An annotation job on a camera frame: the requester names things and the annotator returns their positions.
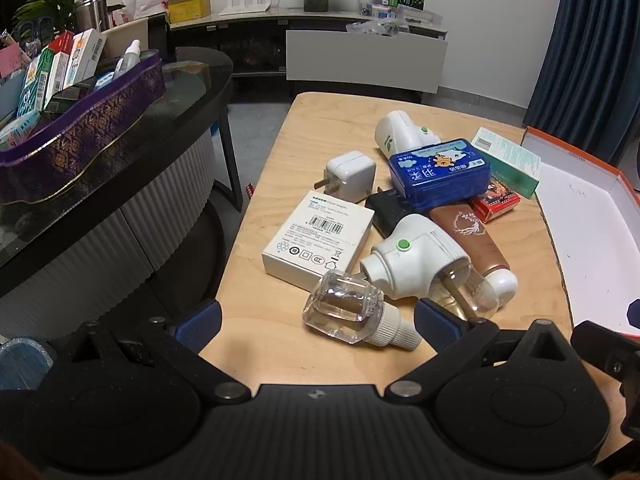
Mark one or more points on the red medicine box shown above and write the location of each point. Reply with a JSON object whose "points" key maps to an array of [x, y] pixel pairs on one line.
{"points": [[62, 40]]}

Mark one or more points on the white power adapter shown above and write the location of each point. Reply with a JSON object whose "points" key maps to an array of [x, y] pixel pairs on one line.
{"points": [[350, 172]]}

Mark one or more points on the beige cardboard box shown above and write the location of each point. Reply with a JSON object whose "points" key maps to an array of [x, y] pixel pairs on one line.
{"points": [[125, 32]]}

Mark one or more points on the blue plastic container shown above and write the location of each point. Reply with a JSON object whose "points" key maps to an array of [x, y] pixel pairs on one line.
{"points": [[22, 365]]}

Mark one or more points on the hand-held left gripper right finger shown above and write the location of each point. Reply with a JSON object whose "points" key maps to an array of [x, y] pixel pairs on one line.
{"points": [[434, 321]]}

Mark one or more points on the clear liquid refill bottle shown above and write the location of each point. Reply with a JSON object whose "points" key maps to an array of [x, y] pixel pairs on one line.
{"points": [[342, 302]]}

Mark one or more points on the clear plastic bag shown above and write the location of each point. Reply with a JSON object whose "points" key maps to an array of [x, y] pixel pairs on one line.
{"points": [[375, 27]]}

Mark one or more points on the dark blue curtain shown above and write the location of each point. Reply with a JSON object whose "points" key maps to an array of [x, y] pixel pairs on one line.
{"points": [[585, 60]]}

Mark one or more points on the pink box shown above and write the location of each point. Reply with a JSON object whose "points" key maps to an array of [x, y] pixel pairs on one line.
{"points": [[12, 60]]}

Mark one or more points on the steel tumbler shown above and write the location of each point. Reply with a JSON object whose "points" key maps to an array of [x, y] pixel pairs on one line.
{"points": [[92, 12]]}

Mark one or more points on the white plastic bag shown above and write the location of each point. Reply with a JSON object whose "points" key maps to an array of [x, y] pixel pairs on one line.
{"points": [[145, 2]]}

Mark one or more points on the white orange medicine box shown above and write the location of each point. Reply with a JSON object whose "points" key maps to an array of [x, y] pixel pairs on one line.
{"points": [[82, 57]]}

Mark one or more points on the orange white box tray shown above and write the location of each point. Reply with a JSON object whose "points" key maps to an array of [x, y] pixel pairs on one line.
{"points": [[590, 230]]}

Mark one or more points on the white barcode box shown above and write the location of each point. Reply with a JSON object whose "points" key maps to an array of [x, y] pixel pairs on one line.
{"points": [[320, 240]]}

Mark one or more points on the blue cartoon tin case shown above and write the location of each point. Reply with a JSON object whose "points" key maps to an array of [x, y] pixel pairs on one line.
{"points": [[440, 175]]}

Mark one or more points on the yellow tin box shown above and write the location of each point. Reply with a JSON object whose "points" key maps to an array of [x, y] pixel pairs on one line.
{"points": [[189, 7]]}

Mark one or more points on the black power adapter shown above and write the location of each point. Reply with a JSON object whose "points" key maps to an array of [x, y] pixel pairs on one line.
{"points": [[385, 212]]}

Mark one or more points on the white repellent heater green logo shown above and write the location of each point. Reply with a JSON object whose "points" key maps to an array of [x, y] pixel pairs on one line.
{"points": [[397, 132]]}

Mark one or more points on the red card box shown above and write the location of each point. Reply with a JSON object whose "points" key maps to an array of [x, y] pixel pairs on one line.
{"points": [[497, 202]]}

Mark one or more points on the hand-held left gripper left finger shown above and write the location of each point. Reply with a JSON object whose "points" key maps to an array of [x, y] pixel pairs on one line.
{"points": [[200, 321]]}

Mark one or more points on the white repellent heater with bottle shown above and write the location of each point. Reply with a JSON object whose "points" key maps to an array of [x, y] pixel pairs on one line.
{"points": [[410, 260]]}

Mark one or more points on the green white bandage box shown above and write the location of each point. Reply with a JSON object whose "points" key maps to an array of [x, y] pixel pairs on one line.
{"points": [[510, 160]]}

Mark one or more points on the brown tube white cap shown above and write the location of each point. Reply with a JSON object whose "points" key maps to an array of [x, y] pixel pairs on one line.
{"points": [[475, 245]]}

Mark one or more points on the green white medicine box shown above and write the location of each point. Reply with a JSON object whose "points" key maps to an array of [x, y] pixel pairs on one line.
{"points": [[32, 85]]}

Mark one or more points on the white spray bottle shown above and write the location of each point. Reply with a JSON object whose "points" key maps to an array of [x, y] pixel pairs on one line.
{"points": [[127, 60]]}

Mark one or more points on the black glass-top grey cabinet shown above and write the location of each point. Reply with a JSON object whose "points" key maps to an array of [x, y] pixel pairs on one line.
{"points": [[165, 170]]}

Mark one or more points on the light blue packet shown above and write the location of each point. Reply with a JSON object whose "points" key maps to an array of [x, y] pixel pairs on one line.
{"points": [[17, 130]]}

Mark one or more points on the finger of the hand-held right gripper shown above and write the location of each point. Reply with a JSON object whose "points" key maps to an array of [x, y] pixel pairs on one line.
{"points": [[600, 347], [635, 314]]}

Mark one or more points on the low white console cabinet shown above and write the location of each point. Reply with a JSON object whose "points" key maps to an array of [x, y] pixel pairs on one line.
{"points": [[365, 60]]}

